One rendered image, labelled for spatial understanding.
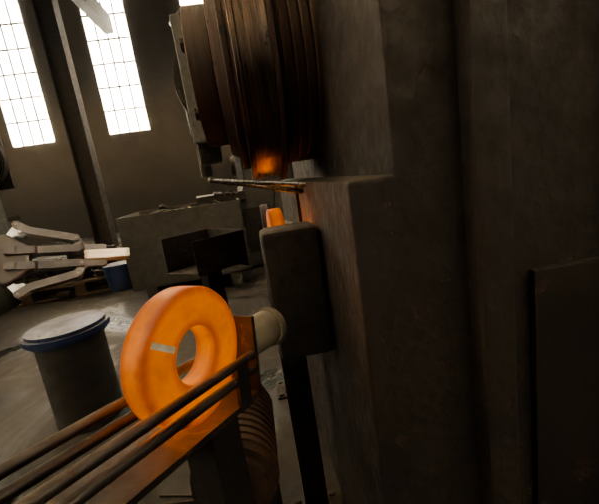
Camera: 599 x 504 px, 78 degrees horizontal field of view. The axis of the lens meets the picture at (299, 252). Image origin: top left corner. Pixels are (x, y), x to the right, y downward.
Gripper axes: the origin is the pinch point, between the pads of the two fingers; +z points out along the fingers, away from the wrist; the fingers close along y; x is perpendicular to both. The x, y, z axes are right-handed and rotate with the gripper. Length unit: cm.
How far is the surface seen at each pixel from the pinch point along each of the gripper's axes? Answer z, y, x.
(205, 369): 9.6, 20.9, 25.1
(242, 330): 15.1, 17.1, 24.0
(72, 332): -14, 6, -95
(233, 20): 20.4, -31.1, 24.8
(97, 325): -6, 5, -99
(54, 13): -53, -547, -542
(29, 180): -174, -470, -1046
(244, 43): 22.3, -28.5, 23.3
